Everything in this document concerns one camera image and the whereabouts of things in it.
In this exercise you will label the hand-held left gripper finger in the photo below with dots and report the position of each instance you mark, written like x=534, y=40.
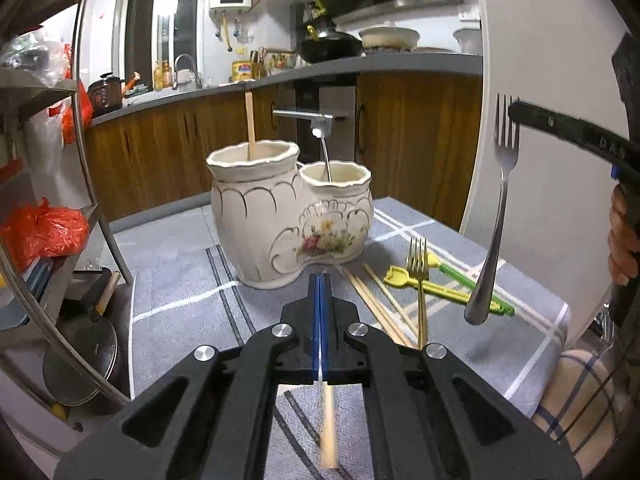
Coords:
x=325, y=320
x=315, y=320

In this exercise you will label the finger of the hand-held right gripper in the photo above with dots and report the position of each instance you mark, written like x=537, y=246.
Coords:
x=560, y=125

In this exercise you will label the wooden chopstick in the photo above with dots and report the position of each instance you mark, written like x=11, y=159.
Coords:
x=367, y=303
x=390, y=298
x=380, y=308
x=251, y=125
x=329, y=425

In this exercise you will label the yellow plastic spoon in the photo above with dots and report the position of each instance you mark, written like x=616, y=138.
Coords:
x=400, y=277

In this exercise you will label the gold fork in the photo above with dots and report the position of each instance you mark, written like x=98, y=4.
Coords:
x=419, y=265

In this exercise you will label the silver fork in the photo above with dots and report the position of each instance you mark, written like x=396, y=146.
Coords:
x=500, y=220

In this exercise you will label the white floral ceramic utensil holder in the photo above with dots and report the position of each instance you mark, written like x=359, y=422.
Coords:
x=260, y=220

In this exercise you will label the person's right hand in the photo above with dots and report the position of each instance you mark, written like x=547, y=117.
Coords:
x=625, y=240

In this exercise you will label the white bowl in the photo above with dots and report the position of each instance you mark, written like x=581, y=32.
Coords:
x=467, y=40

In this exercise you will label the grey plaid tablecloth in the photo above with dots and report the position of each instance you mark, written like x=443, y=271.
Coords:
x=190, y=290

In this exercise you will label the silver spoon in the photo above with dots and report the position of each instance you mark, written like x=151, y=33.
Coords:
x=326, y=160

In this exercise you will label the white ceramic pot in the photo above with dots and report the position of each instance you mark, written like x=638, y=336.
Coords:
x=390, y=39

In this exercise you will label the wooden kitchen cabinet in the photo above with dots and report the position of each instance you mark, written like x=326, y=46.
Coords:
x=165, y=150

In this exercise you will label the glass pot lid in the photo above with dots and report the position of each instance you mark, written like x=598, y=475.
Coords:
x=82, y=360

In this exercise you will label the black wok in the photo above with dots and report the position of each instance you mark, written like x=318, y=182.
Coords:
x=327, y=45

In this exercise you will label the yellow cooking oil bottle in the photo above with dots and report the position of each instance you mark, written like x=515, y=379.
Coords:
x=241, y=71

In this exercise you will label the striped beige cloth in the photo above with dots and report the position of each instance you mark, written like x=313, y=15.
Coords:
x=575, y=400

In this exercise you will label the metal storage rack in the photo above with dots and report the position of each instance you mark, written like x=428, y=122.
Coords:
x=85, y=170

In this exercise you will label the chrome faucet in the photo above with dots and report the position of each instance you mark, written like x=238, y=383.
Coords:
x=187, y=67

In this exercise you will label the amber glass bottle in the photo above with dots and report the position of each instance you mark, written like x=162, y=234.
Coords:
x=162, y=75

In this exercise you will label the red plastic bag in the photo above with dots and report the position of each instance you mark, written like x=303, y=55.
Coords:
x=40, y=230
x=75, y=110

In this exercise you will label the dark red rice cooker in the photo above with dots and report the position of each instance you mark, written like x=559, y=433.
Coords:
x=105, y=95

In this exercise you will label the white plastic bag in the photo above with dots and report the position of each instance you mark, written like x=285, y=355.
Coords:
x=45, y=155

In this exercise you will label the kitchen window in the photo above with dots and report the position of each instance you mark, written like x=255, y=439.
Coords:
x=160, y=20

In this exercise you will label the clear plastic bag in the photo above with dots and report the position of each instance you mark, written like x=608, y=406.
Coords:
x=35, y=55

